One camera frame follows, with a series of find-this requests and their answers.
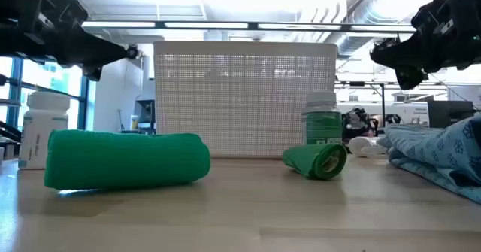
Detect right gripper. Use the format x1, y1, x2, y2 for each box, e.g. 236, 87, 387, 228
370, 0, 481, 91

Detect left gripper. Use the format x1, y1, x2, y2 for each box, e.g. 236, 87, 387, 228
0, 0, 129, 82

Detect white pill bottle white cap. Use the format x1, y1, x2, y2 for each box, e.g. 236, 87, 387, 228
17, 91, 71, 170

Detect thick green bandage roll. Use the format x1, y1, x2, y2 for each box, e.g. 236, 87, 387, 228
44, 129, 212, 191

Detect clear bottle green label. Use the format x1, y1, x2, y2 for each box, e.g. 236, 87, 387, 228
301, 90, 343, 146

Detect thin green bandage roll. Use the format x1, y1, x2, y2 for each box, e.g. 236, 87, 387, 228
282, 142, 348, 181

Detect white perforated plastic basket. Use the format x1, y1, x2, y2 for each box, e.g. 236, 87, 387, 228
153, 41, 338, 159

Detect black desk monitor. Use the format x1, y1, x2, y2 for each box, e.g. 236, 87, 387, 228
135, 99, 156, 132

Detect black background robot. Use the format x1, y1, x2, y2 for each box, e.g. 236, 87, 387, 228
341, 107, 379, 144

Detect white plastic object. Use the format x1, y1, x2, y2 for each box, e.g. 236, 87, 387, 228
347, 135, 388, 159

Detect blue patterned cloth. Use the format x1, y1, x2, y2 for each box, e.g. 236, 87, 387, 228
377, 114, 481, 204

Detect ceiling light rail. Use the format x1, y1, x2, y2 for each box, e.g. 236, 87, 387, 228
80, 20, 416, 34

